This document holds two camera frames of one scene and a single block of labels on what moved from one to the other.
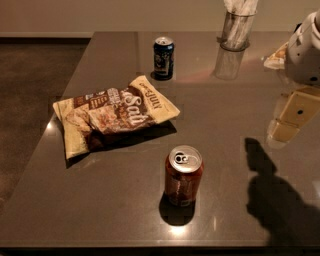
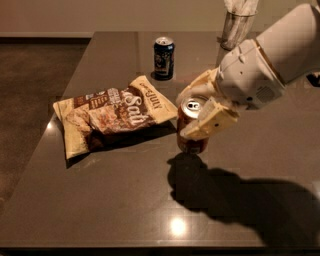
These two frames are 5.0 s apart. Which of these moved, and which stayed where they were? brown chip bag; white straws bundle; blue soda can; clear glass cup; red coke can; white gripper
Moved: red coke can; white gripper
Stayed: clear glass cup; white straws bundle; blue soda can; brown chip bag
